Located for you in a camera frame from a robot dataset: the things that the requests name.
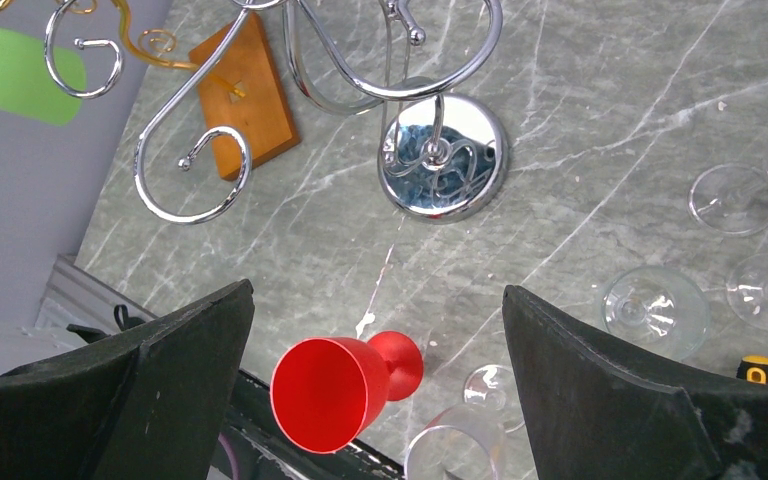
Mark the aluminium frame rail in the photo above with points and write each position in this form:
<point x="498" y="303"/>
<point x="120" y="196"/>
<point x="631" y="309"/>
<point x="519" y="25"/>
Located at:
<point x="76" y="306"/>

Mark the red plastic wine glass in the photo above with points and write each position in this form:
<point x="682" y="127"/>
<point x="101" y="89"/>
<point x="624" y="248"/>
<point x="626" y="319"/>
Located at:
<point x="325" y="391"/>

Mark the gold wine glass rack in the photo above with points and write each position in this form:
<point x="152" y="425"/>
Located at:
<point x="151" y="44"/>

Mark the orange wooden rack base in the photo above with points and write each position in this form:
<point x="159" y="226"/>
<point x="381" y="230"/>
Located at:
<point x="243" y="91"/>

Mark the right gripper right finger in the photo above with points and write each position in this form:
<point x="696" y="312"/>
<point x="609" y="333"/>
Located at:
<point x="597" y="407"/>

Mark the chrome wine glass rack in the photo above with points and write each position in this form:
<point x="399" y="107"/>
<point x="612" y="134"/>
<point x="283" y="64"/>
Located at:
<point x="441" y="158"/>

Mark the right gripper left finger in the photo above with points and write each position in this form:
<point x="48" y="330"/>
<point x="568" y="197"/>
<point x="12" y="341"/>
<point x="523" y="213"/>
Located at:
<point x="147" y="403"/>

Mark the green plastic wine glass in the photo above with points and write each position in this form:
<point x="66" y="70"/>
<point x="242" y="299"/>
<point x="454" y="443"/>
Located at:
<point x="26" y="88"/>

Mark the orange black screwdriver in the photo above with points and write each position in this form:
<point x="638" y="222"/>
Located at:
<point x="753" y="368"/>

